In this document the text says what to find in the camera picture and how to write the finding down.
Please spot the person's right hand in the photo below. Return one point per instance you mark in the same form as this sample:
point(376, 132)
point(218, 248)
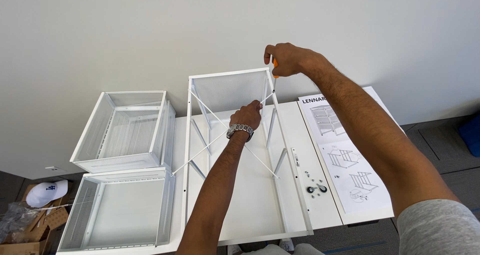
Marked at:
point(294, 60)

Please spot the person's left hand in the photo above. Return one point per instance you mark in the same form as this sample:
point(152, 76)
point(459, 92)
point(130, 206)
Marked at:
point(245, 116)

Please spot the person's left fingers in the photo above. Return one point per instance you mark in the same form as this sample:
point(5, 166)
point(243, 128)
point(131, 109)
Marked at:
point(257, 105)

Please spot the person's right fingers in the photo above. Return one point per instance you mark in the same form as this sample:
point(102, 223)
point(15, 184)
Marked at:
point(269, 52)

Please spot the thin white brace rod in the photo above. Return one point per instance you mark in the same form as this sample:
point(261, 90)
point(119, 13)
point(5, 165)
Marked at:
point(204, 150)
point(210, 110)

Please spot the silver metal wristwatch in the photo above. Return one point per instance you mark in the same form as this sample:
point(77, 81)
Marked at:
point(240, 129)

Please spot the white mesh drawer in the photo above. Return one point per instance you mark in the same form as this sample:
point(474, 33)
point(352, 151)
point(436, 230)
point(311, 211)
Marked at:
point(171, 135)
point(123, 210)
point(127, 135)

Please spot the black caster wheel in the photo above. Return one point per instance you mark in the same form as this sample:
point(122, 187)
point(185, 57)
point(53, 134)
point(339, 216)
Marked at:
point(311, 189)
point(322, 188)

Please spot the paper assembly instruction sheet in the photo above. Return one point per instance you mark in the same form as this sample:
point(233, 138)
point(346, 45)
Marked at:
point(348, 165)

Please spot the white shoe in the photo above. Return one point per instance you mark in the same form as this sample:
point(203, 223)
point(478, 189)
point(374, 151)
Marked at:
point(234, 249)
point(287, 244)

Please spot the grey trousers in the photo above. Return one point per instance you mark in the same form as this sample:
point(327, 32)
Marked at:
point(281, 250)

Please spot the blue cushion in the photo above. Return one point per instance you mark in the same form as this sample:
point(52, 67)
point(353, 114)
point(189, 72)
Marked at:
point(471, 135)

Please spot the grey shirt sleeve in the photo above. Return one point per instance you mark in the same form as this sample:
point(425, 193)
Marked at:
point(438, 228)

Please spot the white baseball cap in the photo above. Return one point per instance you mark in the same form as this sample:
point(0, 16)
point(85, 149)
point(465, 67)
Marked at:
point(45, 193)

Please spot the brown cardboard box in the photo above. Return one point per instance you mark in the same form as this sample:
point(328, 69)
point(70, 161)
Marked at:
point(41, 225)

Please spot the clear plastic bag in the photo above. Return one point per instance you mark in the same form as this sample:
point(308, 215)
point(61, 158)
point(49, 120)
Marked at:
point(15, 217)

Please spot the white metal drawer frame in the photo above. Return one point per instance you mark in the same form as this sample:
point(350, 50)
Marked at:
point(240, 88)

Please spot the white wall outlet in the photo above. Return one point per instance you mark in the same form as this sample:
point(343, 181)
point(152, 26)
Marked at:
point(54, 169)

